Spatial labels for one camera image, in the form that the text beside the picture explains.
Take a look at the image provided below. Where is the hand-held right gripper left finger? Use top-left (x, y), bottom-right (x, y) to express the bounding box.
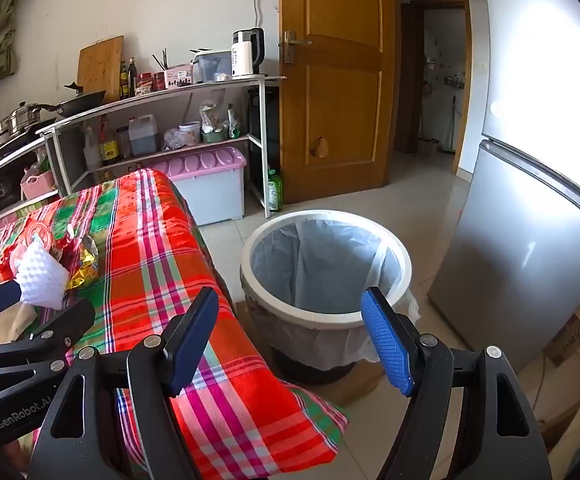
top-left (27, 286), bottom-right (219, 480)

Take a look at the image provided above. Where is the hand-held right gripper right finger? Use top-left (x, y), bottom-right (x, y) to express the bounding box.
top-left (361, 286), bottom-right (553, 480)

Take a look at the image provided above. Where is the large white foam net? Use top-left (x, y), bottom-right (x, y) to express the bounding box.
top-left (12, 240), bottom-right (71, 309)

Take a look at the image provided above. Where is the white trash bin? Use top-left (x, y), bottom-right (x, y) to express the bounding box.
top-left (240, 210), bottom-right (413, 386)

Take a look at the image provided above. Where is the gold snack wrapper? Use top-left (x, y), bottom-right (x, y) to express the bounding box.
top-left (65, 235), bottom-right (102, 291)

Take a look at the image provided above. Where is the red snack wrapper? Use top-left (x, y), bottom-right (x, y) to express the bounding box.
top-left (17, 212), bottom-right (53, 261)

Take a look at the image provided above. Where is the pink green carton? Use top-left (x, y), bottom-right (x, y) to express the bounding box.
top-left (0, 195), bottom-right (61, 231)

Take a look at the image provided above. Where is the plaid tablecloth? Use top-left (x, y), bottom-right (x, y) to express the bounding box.
top-left (0, 168), bottom-right (349, 480)

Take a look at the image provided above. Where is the clear bin liner bag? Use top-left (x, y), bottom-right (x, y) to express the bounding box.
top-left (242, 212), bottom-right (421, 371)

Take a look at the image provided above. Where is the dark pot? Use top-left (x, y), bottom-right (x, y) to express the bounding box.
top-left (0, 167), bottom-right (23, 206)

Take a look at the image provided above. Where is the pink plastic basket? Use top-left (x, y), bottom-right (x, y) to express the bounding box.
top-left (20, 169), bottom-right (57, 200)

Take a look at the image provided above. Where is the low metal stove shelf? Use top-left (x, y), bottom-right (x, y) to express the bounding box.
top-left (0, 135), bottom-right (71, 226)

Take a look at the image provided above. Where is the black induction cooker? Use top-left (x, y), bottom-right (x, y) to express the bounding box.
top-left (0, 119), bottom-right (58, 158)

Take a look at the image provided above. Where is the pink lid storage box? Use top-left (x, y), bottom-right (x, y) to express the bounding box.
top-left (150, 147), bottom-right (248, 227)

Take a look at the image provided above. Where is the clear tall bottle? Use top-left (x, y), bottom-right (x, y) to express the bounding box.
top-left (84, 125), bottom-right (102, 173)

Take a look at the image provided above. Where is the silver refrigerator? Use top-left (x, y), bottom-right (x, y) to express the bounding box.
top-left (427, 0), bottom-right (580, 376)

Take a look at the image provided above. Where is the yellow label sauce bottle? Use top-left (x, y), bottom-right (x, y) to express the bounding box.
top-left (99, 115), bottom-right (120, 165)

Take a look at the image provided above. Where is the green plastic bottle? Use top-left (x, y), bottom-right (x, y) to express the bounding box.
top-left (267, 166), bottom-right (284, 212)

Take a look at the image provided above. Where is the steel steamer pot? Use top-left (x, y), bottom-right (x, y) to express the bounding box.
top-left (0, 101), bottom-right (46, 143)

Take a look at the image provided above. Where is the cardboard box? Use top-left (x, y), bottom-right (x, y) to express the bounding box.
top-left (544, 292), bottom-right (580, 366)

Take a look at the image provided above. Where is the dark liquid plastic jug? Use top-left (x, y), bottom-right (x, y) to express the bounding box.
top-left (128, 114), bottom-right (159, 157)

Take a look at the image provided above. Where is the crumpled clear plastic bag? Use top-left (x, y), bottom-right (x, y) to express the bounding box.
top-left (162, 128), bottom-right (187, 151)

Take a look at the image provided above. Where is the black wok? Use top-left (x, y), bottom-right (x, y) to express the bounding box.
top-left (32, 81), bottom-right (107, 120)

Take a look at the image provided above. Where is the white plastic tub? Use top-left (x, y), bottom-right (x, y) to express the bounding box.
top-left (179, 121), bottom-right (202, 146)

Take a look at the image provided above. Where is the green food packet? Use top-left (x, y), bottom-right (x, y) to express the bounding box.
top-left (227, 105), bottom-right (243, 140)

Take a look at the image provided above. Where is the white food bag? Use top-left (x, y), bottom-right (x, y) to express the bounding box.
top-left (199, 100), bottom-right (231, 136)

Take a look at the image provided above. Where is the wooden door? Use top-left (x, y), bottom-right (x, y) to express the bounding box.
top-left (278, 0), bottom-right (401, 206)

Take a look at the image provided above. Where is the long metal shelf rack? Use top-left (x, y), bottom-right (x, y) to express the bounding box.
top-left (37, 75), bottom-right (288, 219)

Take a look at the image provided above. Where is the hanging green cloth bag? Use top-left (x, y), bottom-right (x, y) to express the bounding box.
top-left (0, 0), bottom-right (23, 82)

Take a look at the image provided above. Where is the wooden cutting board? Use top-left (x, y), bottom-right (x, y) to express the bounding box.
top-left (77, 36), bottom-right (125, 103)

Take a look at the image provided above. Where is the pink utensil holder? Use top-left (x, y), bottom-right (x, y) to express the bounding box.
top-left (164, 63), bottom-right (194, 90)

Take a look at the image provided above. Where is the clear plastic storage container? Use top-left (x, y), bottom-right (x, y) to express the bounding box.
top-left (191, 49), bottom-right (233, 85)

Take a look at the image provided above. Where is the white electric kettle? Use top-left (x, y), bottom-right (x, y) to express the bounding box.
top-left (231, 27), bottom-right (267, 80)

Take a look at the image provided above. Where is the brown doorway frame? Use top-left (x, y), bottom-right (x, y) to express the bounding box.
top-left (395, 0), bottom-right (472, 176)

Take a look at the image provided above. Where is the metal door handle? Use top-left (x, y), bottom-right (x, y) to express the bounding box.
top-left (278, 30), bottom-right (313, 64)

